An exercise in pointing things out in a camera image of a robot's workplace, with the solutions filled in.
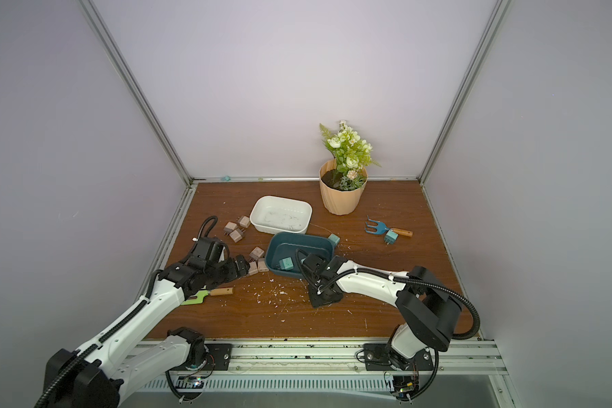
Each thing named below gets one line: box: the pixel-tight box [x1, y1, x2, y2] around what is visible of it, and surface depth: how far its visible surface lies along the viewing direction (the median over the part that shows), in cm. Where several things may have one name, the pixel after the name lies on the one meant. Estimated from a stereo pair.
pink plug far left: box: [223, 221, 238, 236], surface depth 102 cm
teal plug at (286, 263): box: [278, 256, 295, 271], surface depth 92 cm
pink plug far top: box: [236, 215, 251, 228], surface depth 105 cm
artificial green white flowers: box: [319, 120, 382, 192], surface depth 94 cm
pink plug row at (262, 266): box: [257, 257, 270, 273], surface depth 92 cm
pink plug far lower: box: [229, 227, 246, 244], surface depth 102 cm
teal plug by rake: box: [384, 228, 399, 246], surface depth 99 cm
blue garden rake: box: [364, 215, 414, 238], surface depth 103 cm
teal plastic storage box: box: [265, 232, 335, 278], surface depth 97 cm
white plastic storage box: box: [249, 195, 313, 234], surface depth 108 cm
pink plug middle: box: [248, 246, 265, 263], surface depth 96 cm
